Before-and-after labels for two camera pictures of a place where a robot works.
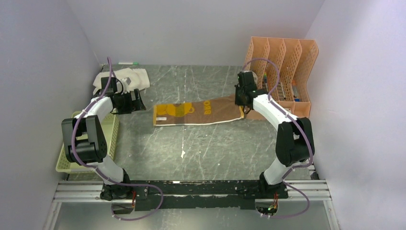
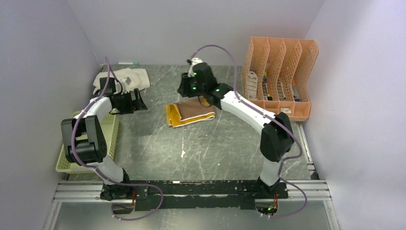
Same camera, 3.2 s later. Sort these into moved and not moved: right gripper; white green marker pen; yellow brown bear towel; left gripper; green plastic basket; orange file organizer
Moved: right gripper; yellow brown bear towel
Not moved: green plastic basket; left gripper; white green marker pen; orange file organizer
